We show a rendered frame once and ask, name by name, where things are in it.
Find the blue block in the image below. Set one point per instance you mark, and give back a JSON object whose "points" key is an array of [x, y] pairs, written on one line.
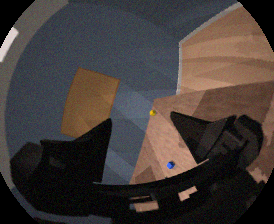
{"points": [[170, 165]]}

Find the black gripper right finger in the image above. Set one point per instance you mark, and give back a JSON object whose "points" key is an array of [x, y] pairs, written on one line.
{"points": [[199, 135]]}

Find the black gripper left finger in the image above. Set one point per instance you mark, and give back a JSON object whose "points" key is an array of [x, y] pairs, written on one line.
{"points": [[88, 151]]}

